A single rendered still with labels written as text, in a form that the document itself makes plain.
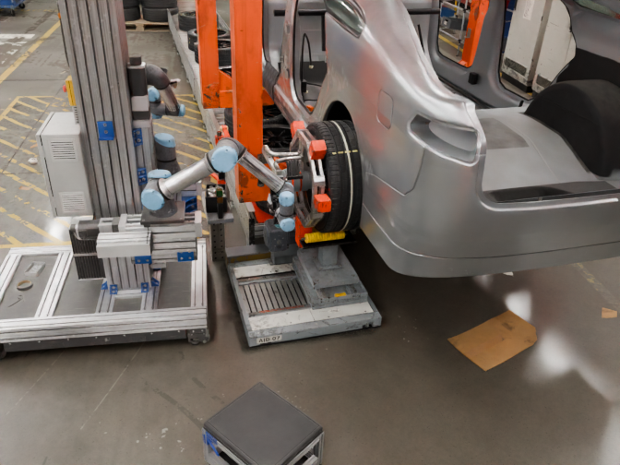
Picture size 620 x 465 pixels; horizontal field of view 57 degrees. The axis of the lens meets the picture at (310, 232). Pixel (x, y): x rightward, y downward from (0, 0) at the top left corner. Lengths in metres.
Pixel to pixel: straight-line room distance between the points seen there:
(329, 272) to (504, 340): 1.14
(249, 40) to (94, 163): 1.12
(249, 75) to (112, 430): 2.08
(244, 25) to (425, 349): 2.15
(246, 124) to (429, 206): 1.51
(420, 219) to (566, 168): 1.46
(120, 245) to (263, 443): 1.24
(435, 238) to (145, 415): 1.70
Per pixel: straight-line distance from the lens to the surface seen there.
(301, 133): 3.34
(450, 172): 2.43
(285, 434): 2.57
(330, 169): 3.12
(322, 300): 3.55
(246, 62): 3.50
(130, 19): 11.63
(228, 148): 2.76
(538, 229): 2.72
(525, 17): 8.97
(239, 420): 2.62
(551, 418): 3.39
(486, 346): 3.66
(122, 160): 3.19
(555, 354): 3.78
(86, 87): 3.08
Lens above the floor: 2.31
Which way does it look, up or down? 31 degrees down
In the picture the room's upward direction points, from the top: 3 degrees clockwise
